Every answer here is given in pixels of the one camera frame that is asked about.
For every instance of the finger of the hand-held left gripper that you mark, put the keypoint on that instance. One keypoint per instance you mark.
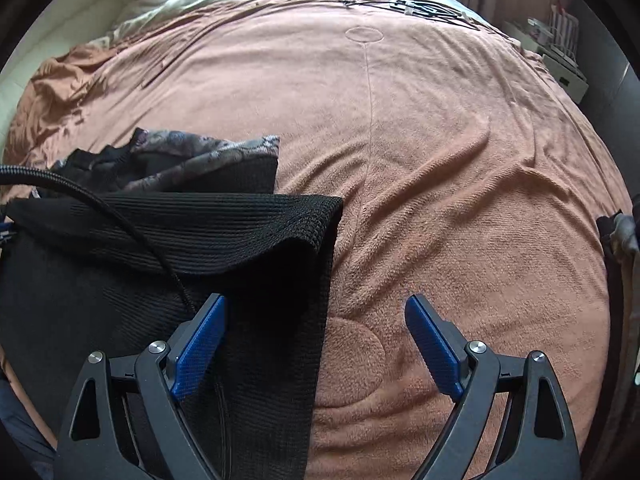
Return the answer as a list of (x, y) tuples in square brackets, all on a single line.
[(3, 230)]

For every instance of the dark cloth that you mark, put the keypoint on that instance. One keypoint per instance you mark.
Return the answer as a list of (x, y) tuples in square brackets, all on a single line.
[(622, 237)]

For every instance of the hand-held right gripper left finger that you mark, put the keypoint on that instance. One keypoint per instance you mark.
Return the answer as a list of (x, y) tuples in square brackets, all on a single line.
[(202, 350)]

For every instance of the orange fleece blanket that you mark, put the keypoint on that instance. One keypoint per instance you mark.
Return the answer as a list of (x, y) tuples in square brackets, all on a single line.
[(450, 160)]

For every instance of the cream leather headboard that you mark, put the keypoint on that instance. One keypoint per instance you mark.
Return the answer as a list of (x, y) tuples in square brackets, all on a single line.
[(60, 35)]

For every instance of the dark grey wardrobe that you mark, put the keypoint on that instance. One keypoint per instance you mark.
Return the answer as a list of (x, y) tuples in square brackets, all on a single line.
[(607, 110)]

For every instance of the white nightstand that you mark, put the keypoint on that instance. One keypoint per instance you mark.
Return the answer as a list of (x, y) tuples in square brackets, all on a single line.
[(565, 77)]

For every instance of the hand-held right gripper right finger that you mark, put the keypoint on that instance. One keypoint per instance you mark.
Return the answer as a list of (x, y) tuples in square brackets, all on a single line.
[(432, 350)]

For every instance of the person's dark trousers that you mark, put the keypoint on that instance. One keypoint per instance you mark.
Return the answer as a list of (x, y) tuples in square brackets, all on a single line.
[(20, 435)]

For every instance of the striped gift bag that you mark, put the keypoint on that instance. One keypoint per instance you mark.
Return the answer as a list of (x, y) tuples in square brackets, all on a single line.
[(562, 30)]

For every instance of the black knitted garment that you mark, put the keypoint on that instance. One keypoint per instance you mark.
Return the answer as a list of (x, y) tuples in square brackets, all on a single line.
[(75, 310)]

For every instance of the floral patterned garment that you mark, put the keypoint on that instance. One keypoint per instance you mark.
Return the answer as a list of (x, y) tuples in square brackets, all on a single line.
[(200, 155)]

